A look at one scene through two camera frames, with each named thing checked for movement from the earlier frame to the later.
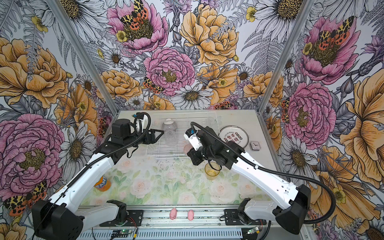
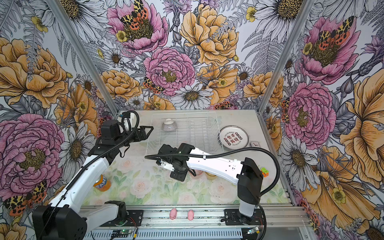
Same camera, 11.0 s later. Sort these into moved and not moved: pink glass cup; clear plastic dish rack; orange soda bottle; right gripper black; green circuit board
Moved: pink glass cup; right gripper black
Not moved: orange soda bottle; green circuit board; clear plastic dish rack
